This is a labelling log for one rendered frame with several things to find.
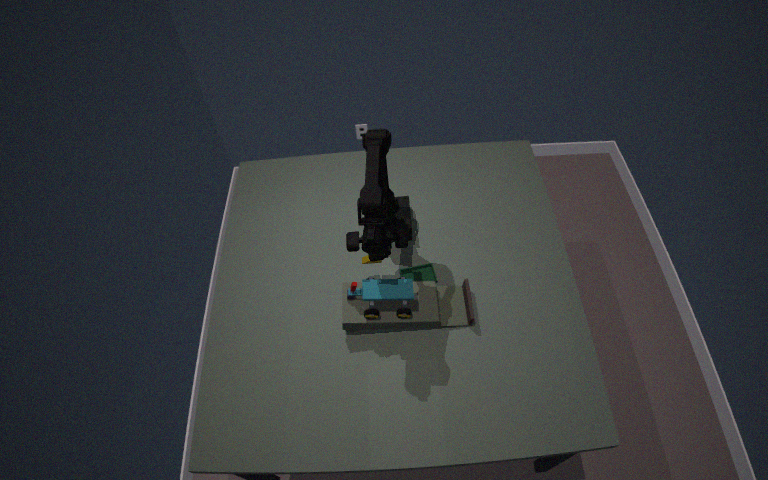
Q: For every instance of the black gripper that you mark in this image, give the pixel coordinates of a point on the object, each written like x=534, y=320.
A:
x=400, y=238

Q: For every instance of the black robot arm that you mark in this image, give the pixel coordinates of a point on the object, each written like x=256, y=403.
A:
x=377, y=201

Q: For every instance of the green tray floor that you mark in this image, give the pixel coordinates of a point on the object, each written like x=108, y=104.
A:
x=423, y=274

